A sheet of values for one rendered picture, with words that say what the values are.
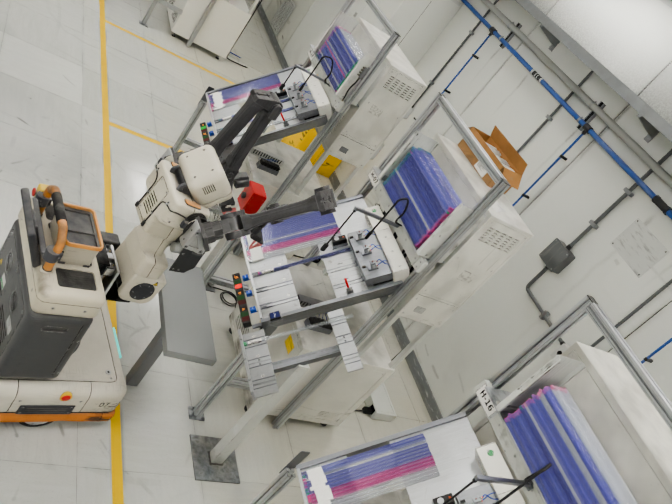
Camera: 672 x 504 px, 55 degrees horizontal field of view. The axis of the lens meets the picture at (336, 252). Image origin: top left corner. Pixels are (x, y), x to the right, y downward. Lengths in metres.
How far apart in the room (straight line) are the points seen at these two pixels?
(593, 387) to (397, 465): 0.79
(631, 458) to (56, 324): 2.11
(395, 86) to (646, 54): 1.62
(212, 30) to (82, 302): 5.17
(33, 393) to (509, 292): 3.05
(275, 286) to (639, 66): 2.77
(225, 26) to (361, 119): 3.38
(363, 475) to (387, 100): 2.49
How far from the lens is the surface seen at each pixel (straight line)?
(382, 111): 4.33
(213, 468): 3.45
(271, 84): 4.66
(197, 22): 7.36
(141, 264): 2.76
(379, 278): 3.16
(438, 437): 2.71
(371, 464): 2.66
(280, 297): 3.21
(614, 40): 4.96
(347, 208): 3.60
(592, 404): 2.60
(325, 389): 3.70
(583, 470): 2.38
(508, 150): 3.60
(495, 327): 4.64
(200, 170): 2.56
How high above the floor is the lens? 2.55
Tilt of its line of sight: 27 degrees down
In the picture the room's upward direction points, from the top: 40 degrees clockwise
